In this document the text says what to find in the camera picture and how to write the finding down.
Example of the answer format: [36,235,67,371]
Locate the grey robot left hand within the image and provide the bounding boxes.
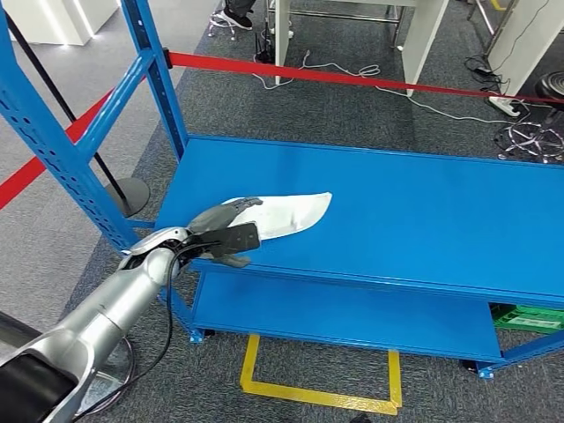
[187,197,264,270]

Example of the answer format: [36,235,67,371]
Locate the white curved plastic part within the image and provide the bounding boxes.
[222,191,333,241]

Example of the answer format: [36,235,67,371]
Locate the blue metal shelf rack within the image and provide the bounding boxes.
[0,0,564,381]

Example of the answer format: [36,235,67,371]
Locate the chrome stool base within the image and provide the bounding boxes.
[208,8,239,42]

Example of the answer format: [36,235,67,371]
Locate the person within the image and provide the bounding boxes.
[222,0,257,32]

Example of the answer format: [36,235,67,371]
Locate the white display plinth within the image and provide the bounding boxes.
[2,0,120,47]

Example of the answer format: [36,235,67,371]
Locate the white desk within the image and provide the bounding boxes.
[486,0,564,98]
[264,0,450,98]

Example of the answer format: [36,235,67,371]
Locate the white power strip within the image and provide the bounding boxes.
[488,94,522,118]

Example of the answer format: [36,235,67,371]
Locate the chrome chair base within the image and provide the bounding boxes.
[495,121,564,165]

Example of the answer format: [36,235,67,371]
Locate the green plastic crate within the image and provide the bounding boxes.
[490,303,564,336]

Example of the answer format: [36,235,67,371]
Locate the black round base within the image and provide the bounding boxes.
[534,70,564,109]

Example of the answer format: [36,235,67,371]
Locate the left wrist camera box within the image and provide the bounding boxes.
[210,221,261,259]

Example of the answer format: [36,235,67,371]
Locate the black stanchion post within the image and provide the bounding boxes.
[4,11,151,219]

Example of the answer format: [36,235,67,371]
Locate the white cable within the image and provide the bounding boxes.
[251,49,516,127]

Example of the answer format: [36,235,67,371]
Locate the black cable tangle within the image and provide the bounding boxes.
[464,53,505,92]

